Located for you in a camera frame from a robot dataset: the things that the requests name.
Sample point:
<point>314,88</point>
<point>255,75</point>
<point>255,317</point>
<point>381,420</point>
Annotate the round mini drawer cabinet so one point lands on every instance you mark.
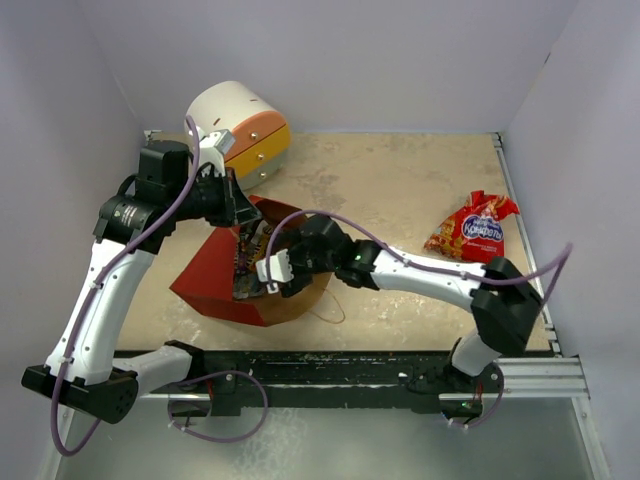
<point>261,133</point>

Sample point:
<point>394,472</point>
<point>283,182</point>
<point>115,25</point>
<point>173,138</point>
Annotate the red brown paper bag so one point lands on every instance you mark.
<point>221,281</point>

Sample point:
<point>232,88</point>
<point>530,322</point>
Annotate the purple candy pack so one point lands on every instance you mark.
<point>243,258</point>

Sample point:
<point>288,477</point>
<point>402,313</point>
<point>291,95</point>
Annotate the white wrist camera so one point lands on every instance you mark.
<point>212,147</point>
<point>275,271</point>

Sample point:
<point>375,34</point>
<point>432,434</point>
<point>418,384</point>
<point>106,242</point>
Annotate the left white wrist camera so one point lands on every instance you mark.
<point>212,147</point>

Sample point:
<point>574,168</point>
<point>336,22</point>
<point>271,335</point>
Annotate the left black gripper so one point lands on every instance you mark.
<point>231,196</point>

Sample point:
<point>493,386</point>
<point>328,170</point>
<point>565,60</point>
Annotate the brown m&m's pack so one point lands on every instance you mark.
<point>258,241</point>

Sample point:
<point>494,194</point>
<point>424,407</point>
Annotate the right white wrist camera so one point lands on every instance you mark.
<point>275,271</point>

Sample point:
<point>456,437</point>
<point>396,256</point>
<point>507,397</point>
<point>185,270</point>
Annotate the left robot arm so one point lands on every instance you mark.
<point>83,372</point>

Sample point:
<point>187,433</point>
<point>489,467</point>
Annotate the red candy bag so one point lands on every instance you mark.
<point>474,233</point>

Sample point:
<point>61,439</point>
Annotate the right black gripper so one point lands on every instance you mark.
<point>291,288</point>

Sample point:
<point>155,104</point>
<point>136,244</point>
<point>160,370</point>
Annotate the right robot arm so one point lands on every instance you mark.
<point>502,302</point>

